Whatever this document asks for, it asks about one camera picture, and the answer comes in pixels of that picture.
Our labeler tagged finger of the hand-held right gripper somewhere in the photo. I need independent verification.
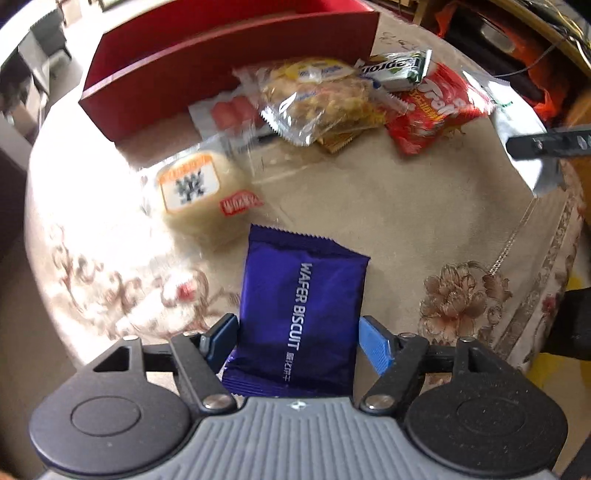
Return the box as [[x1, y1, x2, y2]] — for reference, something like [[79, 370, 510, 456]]
[[505, 128, 591, 160]]

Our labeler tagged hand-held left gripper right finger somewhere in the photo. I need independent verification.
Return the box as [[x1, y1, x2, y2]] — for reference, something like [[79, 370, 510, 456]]
[[358, 315, 513, 415]]

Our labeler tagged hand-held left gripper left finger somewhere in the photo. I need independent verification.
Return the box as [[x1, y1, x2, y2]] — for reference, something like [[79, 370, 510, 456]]
[[83, 313, 239, 415]]

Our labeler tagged silver foil packet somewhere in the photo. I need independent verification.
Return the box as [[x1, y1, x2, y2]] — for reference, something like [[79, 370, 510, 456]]
[[464, 71, 566, 199]]

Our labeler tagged purple wafer biscuit packet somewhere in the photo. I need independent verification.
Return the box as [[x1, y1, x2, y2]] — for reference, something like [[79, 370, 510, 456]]
[[222, 224, 371, 398]]

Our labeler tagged green and white wafer packet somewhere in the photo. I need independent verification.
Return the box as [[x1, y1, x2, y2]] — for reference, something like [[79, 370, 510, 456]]
[[355, 48, 432, 91]]

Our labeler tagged yellow waffle cake clear packet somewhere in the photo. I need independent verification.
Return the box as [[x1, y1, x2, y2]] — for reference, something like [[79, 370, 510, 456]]
[[233, 58, 407, 147]]

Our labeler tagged red cardboard box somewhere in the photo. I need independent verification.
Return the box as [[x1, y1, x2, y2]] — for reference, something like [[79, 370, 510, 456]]
[[78, 0, 380, 142]]

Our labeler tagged orange plastic bag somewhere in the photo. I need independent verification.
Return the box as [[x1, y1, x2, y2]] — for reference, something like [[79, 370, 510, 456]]
[[436, 0, 571, 121]]

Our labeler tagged red snack packet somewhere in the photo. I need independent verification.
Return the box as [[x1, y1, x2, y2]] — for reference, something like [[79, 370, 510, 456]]
[[385, 62, 495, 155]]

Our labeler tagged round pastry packet orange label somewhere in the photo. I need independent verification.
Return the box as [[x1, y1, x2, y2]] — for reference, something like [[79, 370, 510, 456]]
[[143, 150, 266, 252]]

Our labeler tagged orange-brown snack packet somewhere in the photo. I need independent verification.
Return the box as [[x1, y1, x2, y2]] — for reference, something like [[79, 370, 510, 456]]
[[318, 129, 366, 154]]

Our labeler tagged red and white sausage packet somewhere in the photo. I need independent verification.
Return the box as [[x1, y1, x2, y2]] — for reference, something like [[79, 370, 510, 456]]
[[188, 90, 269, 153]]

